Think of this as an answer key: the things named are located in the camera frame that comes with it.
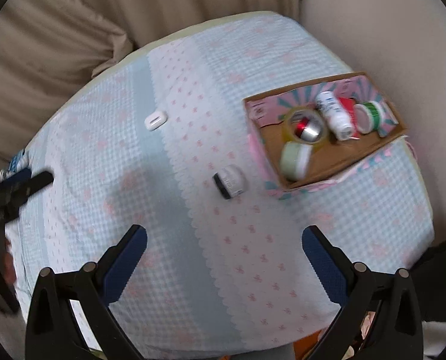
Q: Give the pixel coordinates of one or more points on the small black white jar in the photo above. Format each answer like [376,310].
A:
[230,182]

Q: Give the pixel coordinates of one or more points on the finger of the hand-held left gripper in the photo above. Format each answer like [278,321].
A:
[33,183]

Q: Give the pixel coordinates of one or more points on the pale green mattress sheet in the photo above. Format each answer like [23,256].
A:
[241,15]

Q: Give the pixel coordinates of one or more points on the clear yellowish tape roll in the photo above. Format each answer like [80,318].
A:
[289,127]

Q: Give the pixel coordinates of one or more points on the light blue checked blanket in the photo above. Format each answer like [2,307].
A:
[208,262]

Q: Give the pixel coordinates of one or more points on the white earbuds case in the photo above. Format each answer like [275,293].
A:
[155,120]

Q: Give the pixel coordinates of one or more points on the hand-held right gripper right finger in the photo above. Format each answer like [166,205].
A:
[322,266]

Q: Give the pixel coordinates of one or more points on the white plastic bottle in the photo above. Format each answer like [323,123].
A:
[333,114]

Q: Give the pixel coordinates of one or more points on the pink patterned cardboard box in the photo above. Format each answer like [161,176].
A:
[331,157]

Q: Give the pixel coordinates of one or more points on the red carton box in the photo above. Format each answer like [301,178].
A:
[346,108]

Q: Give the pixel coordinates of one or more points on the pale green jar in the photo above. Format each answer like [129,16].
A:
[294,159]

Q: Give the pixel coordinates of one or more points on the silver red cylinder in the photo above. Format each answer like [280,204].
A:
[308,129]

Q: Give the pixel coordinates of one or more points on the green striped white jar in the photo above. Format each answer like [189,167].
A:
[367,118]

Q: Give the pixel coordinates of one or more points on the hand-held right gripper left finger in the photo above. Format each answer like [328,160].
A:
[127,262]

